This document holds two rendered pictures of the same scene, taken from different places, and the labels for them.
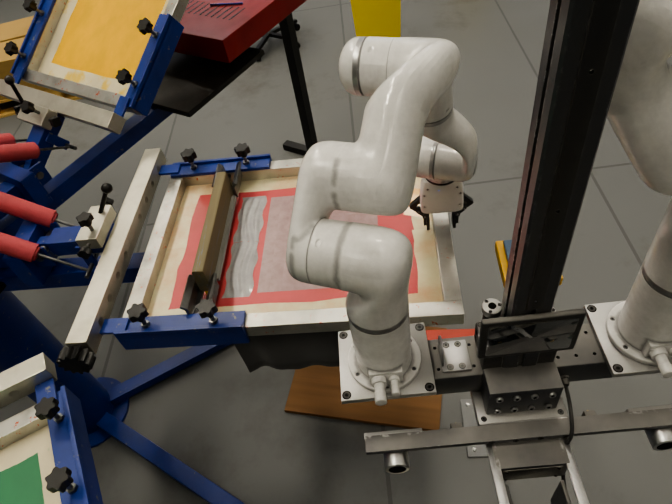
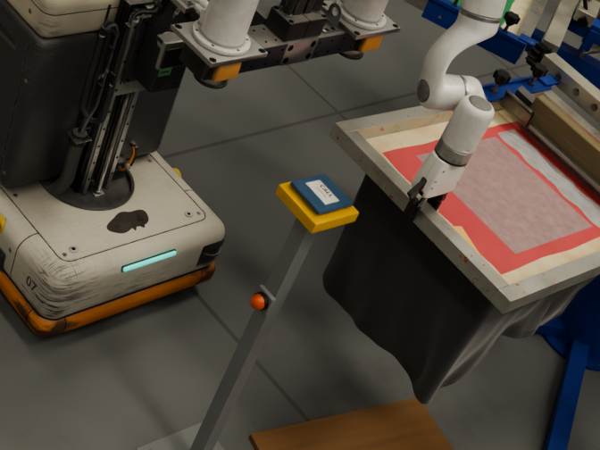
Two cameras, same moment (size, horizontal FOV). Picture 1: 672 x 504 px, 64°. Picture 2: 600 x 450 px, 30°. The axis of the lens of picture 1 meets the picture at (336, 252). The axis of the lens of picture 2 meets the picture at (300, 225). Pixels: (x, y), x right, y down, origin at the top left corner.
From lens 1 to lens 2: 2.72 m
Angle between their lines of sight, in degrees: 78
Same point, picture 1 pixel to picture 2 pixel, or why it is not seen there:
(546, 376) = (265, 11)
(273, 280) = (495, 147)
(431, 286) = not seen: hidden behind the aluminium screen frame
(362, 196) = not seen: outside the picture
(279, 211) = (567, 212)
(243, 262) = (533, 154)
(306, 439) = (371, 382)
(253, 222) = (572, 195)
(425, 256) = not seen: hidden behind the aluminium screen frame
